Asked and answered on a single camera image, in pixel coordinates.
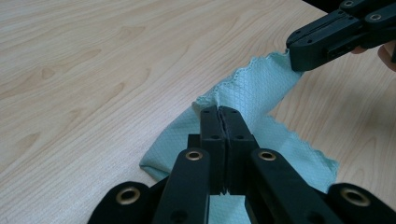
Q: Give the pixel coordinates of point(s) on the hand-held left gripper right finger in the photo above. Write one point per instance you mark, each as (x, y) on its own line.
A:
(238, 140)

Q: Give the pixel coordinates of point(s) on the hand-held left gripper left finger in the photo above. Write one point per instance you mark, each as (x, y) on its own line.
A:
(213, 146)

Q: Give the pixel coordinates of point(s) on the light teal cloth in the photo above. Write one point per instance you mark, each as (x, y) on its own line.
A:
(264, 90)

